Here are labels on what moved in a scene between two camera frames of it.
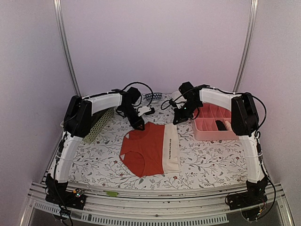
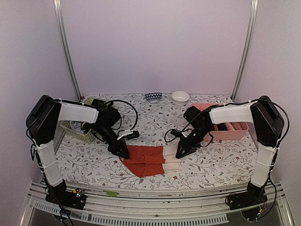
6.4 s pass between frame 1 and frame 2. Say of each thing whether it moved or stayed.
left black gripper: moved
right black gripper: moved
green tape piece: stayed
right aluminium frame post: stayed
